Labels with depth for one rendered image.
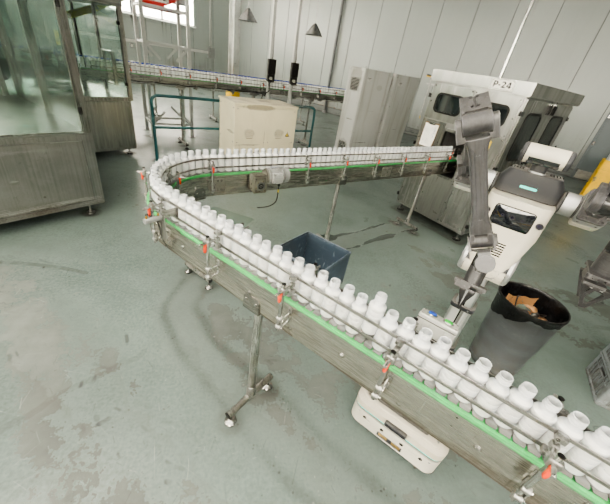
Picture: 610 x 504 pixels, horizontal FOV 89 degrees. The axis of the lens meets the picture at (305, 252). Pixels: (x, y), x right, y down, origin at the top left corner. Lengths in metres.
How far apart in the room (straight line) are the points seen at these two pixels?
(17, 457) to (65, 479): 0.28
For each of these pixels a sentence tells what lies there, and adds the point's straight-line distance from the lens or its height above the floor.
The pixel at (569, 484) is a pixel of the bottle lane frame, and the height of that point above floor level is 0.99.
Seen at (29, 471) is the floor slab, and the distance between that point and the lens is 2.21.
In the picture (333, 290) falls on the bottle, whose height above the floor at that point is 1.13.
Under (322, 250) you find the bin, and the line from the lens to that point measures 1.88.
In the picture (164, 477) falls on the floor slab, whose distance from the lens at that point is 2.00.
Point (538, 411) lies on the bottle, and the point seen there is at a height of 1.12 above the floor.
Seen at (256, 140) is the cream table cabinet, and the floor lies 0.66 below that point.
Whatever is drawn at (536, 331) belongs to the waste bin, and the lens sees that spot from 2.64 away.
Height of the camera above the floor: 1.83
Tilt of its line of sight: 31 degrees down
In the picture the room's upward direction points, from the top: 10 degrees clockwise
